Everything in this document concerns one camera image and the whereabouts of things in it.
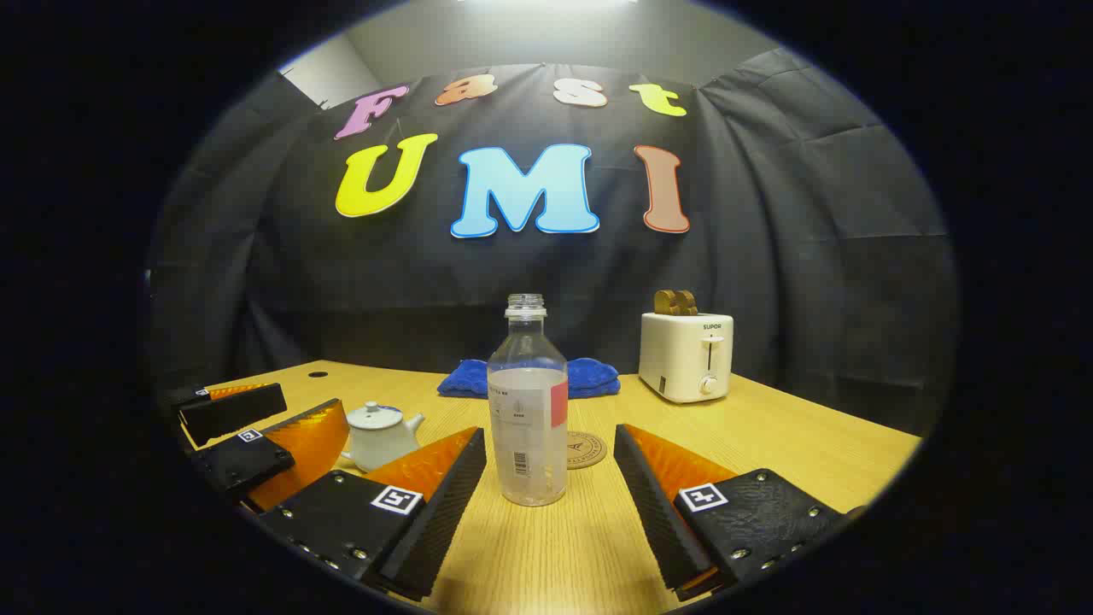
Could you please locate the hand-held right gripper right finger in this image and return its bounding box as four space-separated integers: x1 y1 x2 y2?
613 423 868 603

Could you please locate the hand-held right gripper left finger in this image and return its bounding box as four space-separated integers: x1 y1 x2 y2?
256 425 488 603

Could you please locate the round cork coaster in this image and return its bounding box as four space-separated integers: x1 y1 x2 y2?
566 430 608 470

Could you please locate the white ceramic teacup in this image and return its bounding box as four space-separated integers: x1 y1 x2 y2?
340 413 426 473

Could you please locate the clear plastic water bottle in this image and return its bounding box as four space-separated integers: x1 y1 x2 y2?
487 294 570 507

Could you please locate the blue towel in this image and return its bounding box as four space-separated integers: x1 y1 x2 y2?
437 357 622 400

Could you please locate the white toaster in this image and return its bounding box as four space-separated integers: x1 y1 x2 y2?
638 311 734 404

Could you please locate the black backdrop cloth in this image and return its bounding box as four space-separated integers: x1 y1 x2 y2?
147 47 961 436

